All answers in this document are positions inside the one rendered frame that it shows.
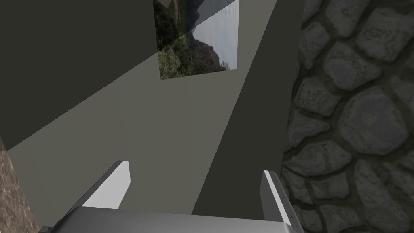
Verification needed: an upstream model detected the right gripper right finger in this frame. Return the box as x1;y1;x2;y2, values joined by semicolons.
260;169;305;233

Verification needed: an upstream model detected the landscape picture on wall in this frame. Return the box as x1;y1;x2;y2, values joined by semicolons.
153;0;240;80

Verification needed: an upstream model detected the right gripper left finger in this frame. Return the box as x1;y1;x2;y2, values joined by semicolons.
65;160;131;217

